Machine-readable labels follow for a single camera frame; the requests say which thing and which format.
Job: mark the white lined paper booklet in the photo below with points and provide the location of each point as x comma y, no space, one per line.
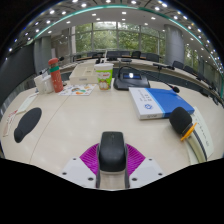
206,133

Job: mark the red thermos bottle green band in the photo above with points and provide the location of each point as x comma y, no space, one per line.
55,76

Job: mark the row of dark chairs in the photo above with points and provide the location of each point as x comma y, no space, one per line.
151,57

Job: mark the long curved conference desk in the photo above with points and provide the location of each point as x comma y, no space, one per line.
156,71

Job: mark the ceiling lights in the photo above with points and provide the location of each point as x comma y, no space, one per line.
93,14

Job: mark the colourful printed leaflet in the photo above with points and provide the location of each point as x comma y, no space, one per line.
78,90

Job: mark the black conference microphone unit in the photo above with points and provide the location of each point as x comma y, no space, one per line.
131,81

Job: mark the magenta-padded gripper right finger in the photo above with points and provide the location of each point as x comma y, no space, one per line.
148,170

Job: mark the white lidded mug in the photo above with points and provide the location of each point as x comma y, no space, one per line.
48,85

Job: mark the red and white magazine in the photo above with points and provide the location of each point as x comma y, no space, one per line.
9,121

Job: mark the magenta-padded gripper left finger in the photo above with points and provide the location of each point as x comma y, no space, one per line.
75,170

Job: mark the blue and white book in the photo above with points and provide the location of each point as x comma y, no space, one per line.
160,103

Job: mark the stack of white paper cups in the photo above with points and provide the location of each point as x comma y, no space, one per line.
39,84

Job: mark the black mouse pad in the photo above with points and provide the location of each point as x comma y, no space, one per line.
28,123

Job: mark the cream paper booklet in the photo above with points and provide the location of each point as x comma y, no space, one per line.
27,102

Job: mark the green printed paper cup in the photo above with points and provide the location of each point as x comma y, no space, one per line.
104,76

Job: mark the dark wall screen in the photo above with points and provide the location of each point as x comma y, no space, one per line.
15,71

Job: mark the white cardboard box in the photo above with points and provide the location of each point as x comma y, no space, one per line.
84,75

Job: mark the black computer mouse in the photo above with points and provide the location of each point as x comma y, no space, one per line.
112,151

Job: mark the handheld microphone black foam head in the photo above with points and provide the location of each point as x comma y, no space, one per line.
180,120

